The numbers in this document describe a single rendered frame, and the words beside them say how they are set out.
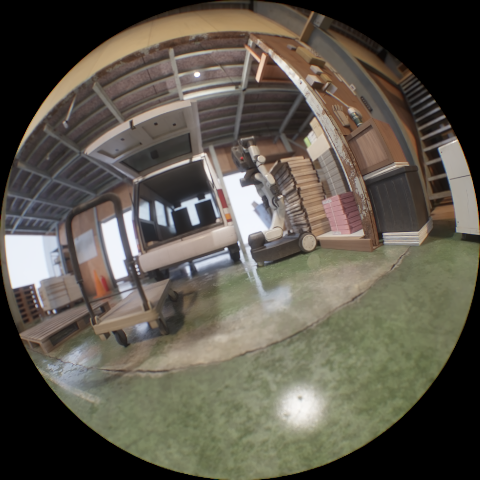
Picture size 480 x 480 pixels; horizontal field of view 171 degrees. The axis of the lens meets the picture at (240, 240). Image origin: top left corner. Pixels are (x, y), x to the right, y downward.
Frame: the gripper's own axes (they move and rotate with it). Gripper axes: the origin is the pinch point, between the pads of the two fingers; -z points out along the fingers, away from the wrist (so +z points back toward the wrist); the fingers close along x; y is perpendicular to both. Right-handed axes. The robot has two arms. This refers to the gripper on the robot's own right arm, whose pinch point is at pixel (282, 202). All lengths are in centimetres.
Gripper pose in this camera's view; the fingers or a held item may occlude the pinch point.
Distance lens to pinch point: 166.3
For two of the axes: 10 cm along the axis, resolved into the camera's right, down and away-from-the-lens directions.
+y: -0.7, -0.1, 10.0
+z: -4.9, -8.7, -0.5
